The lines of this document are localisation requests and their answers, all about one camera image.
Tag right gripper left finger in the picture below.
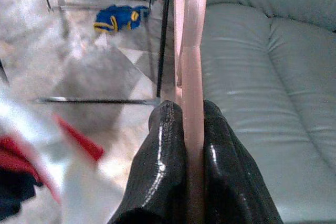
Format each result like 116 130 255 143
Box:
107 100 189 224

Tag pink clothes hanger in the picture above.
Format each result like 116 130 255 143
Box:
172 0 210 224

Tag black metal drying rack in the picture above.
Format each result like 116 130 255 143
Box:
0 0 175 105

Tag blue yellow sock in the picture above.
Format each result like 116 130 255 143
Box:
93 4 151 35

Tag grey leather sofa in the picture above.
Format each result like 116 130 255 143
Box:
201 0 336 224

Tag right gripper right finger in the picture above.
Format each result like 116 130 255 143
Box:
202 100 285 224

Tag red white navy garment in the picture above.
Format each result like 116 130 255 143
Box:
0 112 106 222

